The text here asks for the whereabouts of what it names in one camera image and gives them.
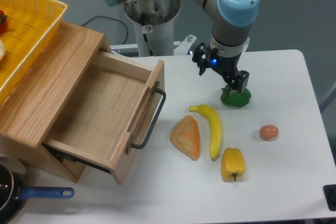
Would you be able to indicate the yellow plastic basket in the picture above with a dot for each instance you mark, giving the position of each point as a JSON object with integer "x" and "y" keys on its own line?
{"x": 31, "y": 26}

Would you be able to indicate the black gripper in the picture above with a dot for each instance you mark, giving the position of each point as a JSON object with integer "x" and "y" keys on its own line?
{"x": 206, "y": 57}

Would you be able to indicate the black drawer handle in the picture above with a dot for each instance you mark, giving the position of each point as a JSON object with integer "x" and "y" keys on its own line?
{"x": 153, "y": 122}

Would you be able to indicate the triangular toast bread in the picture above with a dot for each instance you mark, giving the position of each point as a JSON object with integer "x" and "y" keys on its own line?
{"x": 186, "y": 137}

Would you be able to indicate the open wooden drawer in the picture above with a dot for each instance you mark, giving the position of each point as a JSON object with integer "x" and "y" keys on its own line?
{"x": 111, "y": 107}

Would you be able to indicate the yellow bell pepper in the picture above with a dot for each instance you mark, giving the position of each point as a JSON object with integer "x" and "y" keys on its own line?
{"x": 233, "y": 164}

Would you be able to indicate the black corner device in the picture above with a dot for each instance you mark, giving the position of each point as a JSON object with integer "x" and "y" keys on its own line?
{"x": 330, "y": 196}

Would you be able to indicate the brown egg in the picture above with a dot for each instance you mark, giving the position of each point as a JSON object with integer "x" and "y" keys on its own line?
{"x": 268, "y": 132}

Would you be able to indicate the blue handled saucepan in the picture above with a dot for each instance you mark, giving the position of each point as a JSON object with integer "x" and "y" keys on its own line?
{"x": 16, "y": 189}

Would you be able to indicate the red tomato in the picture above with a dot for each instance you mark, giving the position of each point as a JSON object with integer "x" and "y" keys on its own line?
{"x": 3, "y": 22}

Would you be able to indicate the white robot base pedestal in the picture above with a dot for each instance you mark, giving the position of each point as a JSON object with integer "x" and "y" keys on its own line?
{"x": 153, "y": 22}

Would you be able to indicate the yellow banana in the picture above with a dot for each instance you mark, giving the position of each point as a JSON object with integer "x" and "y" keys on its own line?
{"x": 215, "y": 127}

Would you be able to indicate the wooden drawer cabinet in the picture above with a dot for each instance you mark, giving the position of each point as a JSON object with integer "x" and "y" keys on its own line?
{"x": 31, "y": 110}

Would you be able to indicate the white vegetable in basket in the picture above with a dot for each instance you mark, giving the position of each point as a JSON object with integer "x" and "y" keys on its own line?
{"x": 2, "y": 50}

